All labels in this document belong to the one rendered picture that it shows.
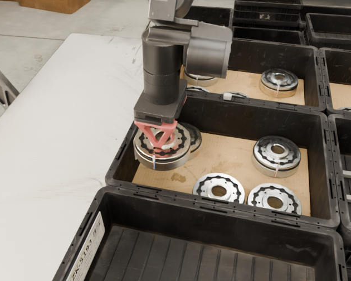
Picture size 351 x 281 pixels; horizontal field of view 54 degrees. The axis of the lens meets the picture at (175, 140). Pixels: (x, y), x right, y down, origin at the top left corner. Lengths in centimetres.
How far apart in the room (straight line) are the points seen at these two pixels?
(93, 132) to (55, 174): 18
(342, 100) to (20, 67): 239
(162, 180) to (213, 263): 21
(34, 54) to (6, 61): 21
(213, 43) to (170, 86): 9
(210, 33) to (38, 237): 60
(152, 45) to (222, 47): 9
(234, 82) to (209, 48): 56
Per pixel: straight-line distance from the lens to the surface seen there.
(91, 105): 118
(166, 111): 53
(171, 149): 61
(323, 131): 79
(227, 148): 82
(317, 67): 97
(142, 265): 64
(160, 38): 49
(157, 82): 52
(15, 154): 108
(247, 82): 105
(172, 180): 74
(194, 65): 49
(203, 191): 69
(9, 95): 152
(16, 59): 305
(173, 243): 66
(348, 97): 108
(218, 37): 50
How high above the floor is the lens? 140
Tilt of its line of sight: 43 degrees down
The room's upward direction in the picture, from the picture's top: straight up
